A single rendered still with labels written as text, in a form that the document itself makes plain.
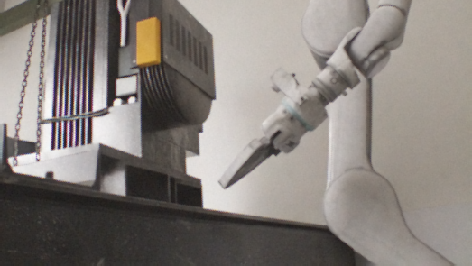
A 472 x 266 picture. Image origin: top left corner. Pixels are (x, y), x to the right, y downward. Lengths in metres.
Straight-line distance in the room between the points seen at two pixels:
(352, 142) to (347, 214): 0.17
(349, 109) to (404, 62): 1.53
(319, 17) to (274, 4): 1.84
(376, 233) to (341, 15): 0.49
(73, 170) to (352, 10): 0.69
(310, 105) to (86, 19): 1.27
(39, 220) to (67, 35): 1.29
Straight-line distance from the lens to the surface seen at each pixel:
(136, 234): 1.02
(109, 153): 1.52
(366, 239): 1.03
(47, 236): 0.85
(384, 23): 0.96
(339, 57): 0.95
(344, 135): 1.11
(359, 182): 1.04
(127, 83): 1.82
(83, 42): 1.98
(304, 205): 2.62
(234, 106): 2.89
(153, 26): 1.69
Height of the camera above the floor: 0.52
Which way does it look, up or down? 17 degrees up
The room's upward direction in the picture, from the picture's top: 4 degrees counter-clockwise
